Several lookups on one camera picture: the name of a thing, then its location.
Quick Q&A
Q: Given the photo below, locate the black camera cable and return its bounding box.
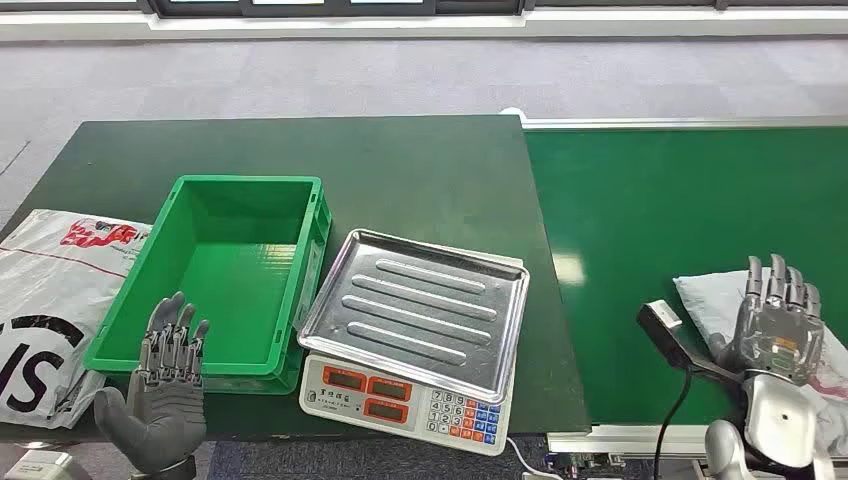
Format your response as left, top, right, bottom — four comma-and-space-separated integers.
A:
652, 367, 694, 480

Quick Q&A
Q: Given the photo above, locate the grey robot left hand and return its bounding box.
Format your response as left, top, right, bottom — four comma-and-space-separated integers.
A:
94, 291, 211, 476

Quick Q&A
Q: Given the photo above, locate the green conveyor belt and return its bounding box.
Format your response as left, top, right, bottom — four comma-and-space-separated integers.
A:
501, 107, 848, 458

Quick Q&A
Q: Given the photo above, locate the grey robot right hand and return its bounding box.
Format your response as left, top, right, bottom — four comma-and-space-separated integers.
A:
712, 254, 827, 387

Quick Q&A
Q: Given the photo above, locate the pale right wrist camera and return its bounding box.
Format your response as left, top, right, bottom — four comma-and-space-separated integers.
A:
637, 299, 747, 392

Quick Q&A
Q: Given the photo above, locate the white courier bag red print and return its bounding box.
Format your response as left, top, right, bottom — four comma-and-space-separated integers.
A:
0, 209, 154, 431

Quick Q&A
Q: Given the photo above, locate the green plastic crate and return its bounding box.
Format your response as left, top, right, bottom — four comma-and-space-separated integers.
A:
84, 174, 333, 397

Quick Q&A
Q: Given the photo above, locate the white scale cable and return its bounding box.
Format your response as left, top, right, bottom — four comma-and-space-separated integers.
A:
506, 437, 564, 480

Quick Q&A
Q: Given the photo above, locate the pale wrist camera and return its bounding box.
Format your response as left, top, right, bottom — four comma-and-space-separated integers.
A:
3, 450, 74, 480
637, 299, 747, 392

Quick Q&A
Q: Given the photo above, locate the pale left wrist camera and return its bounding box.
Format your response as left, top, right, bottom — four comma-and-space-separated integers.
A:
3, 450, 74, 480

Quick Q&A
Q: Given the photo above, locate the grey plastic mailer package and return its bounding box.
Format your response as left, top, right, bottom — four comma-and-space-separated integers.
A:
673, 267, 848, 458

